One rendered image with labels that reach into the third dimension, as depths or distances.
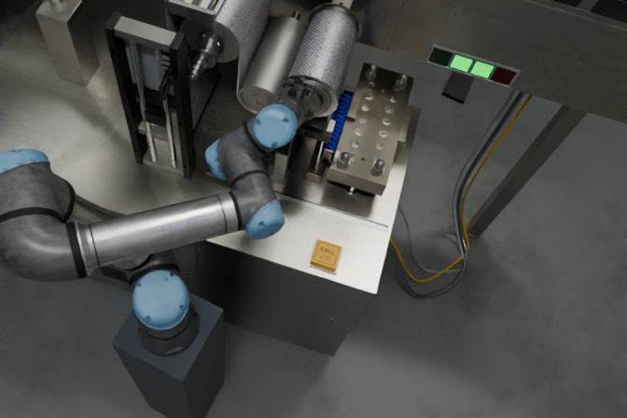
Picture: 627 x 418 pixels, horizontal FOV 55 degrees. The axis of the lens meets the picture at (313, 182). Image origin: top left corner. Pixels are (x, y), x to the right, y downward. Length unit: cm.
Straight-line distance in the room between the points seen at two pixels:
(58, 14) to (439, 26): 101
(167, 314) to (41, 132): 77
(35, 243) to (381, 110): 107
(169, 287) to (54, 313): 129
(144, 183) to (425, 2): 90
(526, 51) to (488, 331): 138
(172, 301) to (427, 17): 96
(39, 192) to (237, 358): 153
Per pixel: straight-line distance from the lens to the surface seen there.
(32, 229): 105
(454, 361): 264
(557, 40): 169
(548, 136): 223
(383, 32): 173
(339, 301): 184
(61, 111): 193
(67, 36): 181
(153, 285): 137
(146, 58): 143
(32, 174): 111
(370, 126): 174
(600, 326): 298
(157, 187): 174
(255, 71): 155
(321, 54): 149
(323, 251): 164
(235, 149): 114
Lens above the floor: 241
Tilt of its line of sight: 59 degrees down
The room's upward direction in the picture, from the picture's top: 14 degrees clockwise
